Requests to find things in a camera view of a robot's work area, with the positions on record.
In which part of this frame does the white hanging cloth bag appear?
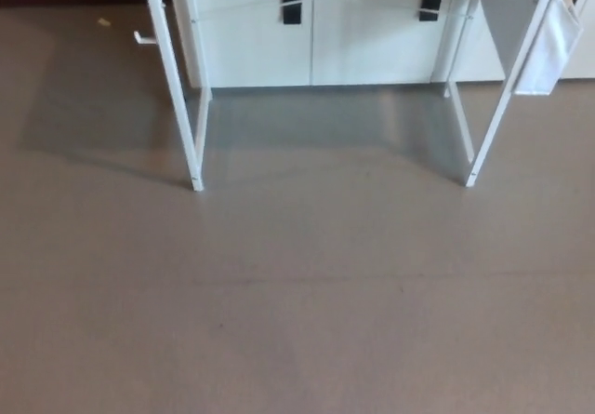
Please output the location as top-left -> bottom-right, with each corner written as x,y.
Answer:
513,0 -> 585,97

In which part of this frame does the white cabinet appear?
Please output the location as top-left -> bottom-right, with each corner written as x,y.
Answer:
166,0 -> 595,87

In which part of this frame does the white desk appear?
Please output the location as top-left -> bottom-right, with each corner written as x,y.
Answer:
139,0 -> 566,193

